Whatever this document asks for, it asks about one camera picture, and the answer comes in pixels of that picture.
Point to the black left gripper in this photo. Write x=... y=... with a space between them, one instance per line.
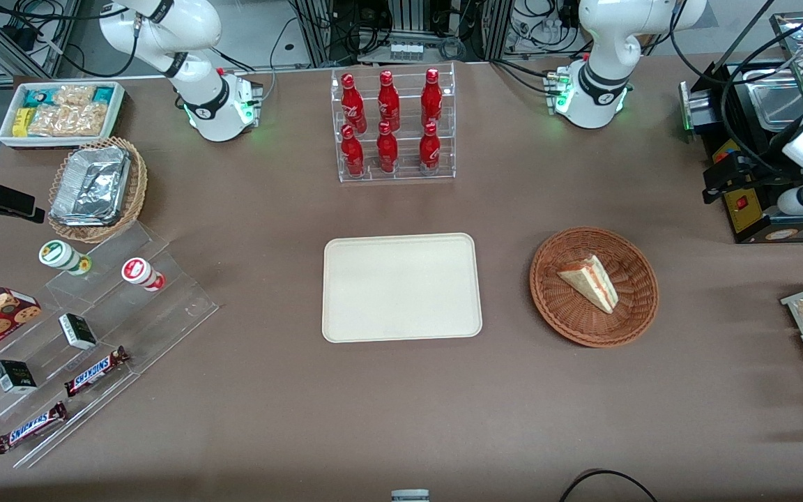
x=757 y=176

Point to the triangular sandwich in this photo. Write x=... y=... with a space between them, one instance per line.
x=593 y=282

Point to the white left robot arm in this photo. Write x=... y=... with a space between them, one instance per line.
x=603 y=42

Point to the empty brown wicker basket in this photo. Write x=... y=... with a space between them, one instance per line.
x=569 y=314

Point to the cream plastic tray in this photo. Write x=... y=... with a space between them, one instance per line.
x=401 y=287

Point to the wicker basket with foil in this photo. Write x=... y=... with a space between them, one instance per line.
x=138 y=188

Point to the black food warmer machine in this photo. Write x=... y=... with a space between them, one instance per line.
x=746 y=216

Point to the stainless steel warmer pan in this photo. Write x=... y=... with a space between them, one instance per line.
x=767 y=104

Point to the red cola bottle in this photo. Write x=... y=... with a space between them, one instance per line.
x=353 y=155
x=429 y=148
x=388 y=103
x=387 y=150
x=431 y=99
x=353 y=104

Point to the clear acrylic bottle rack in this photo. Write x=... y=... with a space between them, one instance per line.
x=405 y=174

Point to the clear acrylic stepped shelf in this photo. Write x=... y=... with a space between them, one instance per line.
x=164 y=314

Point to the red lid yogurt cup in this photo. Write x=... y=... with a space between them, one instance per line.
x=138 y=270

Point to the teal snack packet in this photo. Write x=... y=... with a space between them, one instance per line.
x=104 y=94
x=37 y=97

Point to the silver foil container stack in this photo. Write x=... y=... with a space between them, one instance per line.
x=91 y=185

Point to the Snickers chocolate bar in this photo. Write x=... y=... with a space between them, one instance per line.
x=95 y=371
x=31 y=427

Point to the small clear cracker bag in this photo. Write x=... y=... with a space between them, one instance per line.
x=74 y=95

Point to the large clear cracker bag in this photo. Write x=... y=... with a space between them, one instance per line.
x=67 y=120

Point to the small black carton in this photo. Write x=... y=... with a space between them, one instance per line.
x=14 y=376
x=78 y=331

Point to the green lid yogurt cup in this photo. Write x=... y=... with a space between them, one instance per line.
x=56 y=254

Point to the yellow snack packet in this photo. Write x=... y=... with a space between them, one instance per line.
x=21 y=123

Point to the white snack bin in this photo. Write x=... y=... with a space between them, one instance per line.
x=8 y=139

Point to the aluminium profile frame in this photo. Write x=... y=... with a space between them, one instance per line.
x=318 y=31

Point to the black camera clamp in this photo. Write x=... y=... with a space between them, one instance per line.
x=4 y=200

